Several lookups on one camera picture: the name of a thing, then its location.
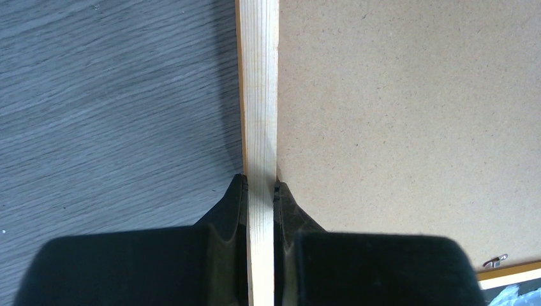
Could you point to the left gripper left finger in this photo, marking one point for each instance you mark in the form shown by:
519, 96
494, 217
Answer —
201, 264

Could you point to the metal frame retaining clip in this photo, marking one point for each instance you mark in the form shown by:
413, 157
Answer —
495, 262

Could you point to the orange wooden picture frame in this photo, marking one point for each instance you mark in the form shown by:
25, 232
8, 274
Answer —
405, 117

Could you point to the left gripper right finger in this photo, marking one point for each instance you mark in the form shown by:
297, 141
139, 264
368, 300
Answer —
319, 267

